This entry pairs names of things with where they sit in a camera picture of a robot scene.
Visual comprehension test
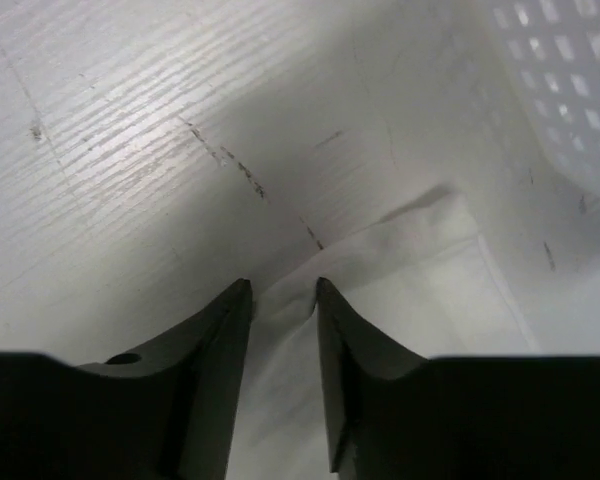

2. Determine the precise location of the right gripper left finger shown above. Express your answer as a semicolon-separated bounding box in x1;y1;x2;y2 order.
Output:
0;279;253;479

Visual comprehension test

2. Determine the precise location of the white plastic mesh basket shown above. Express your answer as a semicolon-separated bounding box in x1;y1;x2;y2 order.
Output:
483;1;600;197

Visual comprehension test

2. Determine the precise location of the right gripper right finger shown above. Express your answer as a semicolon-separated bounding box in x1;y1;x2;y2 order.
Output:
316;278;600;479

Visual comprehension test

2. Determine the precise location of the white cartoon print t-shirt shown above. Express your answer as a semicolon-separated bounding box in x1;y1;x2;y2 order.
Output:
227;193;539;479

